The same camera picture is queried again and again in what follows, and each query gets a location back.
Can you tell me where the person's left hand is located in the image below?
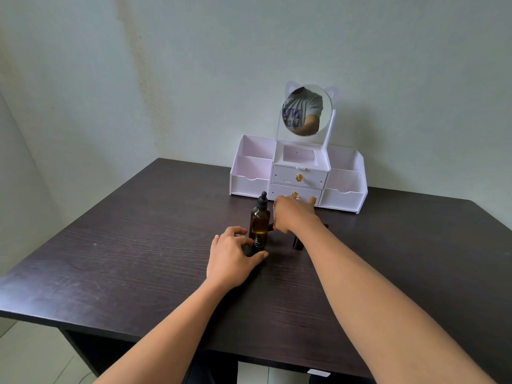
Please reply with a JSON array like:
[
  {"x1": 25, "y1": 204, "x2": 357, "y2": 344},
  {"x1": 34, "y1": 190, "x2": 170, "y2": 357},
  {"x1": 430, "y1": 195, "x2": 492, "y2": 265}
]
[{"x1": 206, "y1": 226, "x2": 269, "y2": 291}]

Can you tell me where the person's right hand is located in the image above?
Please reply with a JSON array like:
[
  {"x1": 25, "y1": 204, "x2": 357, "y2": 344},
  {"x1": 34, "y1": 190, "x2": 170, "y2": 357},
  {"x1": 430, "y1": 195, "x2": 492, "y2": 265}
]
[{"x1": 273, "y1": 195, "x2": 323, "y2": 235}]

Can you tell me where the small black-capped dropper bottle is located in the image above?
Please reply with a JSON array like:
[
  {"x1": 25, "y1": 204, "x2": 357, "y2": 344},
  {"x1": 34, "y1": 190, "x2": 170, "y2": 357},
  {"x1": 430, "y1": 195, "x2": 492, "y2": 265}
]
[{"x1": 249, "y1": 234, "x2": 268, "y2": 257}]

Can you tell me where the person's right forearm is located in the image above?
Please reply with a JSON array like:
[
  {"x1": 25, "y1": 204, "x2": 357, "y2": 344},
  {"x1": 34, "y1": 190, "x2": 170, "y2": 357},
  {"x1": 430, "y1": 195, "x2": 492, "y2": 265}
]
[{"x1": 302, "y1": 220, "x2": 497, "y2": 384}]

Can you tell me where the person's left forearm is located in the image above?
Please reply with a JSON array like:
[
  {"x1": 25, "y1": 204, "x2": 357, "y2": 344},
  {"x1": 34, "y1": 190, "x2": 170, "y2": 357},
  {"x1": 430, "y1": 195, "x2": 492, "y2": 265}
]
[{"x1": 94, "y1": 276, "x2": 237, "y2": 384}]

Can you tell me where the white drawer with gold knob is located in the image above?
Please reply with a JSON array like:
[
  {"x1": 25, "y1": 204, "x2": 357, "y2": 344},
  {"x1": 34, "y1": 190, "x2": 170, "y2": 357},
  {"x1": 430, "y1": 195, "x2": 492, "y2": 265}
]
[
  {"x1": 271, "y1": 165, "x2": 329, "y2": 191},
  {"x1": 267, "y1": 182, "x2": 323, "y2": 206}
]

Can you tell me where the tall amber dropper bottle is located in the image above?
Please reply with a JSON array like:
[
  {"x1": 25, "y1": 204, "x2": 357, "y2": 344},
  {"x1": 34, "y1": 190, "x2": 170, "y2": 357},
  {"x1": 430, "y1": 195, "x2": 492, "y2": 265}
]
[{"x1": 249, "y1": 191, "x2": 272, "y2": 241}]

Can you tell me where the dark amber bottle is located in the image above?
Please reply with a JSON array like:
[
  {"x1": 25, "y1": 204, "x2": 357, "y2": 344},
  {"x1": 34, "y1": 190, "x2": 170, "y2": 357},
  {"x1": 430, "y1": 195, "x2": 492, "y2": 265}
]
[{"x1": 292, "y1": 223, "x2": 329, "y2": 251}]

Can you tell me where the white cosmetic organizer box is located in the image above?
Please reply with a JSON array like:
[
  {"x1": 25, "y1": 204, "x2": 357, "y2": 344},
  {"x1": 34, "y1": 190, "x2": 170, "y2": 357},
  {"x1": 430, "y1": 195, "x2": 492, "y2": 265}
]
[{"x1": 229, "y1": 134, "x2": 368, "y2": 214}]

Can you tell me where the round cat-ear mirror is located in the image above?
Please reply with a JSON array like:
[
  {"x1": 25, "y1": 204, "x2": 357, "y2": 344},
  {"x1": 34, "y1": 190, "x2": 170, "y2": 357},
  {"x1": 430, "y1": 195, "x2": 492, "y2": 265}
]
[{"x1": 275, "y1": 80, "x2": 340, "y2": 151}]

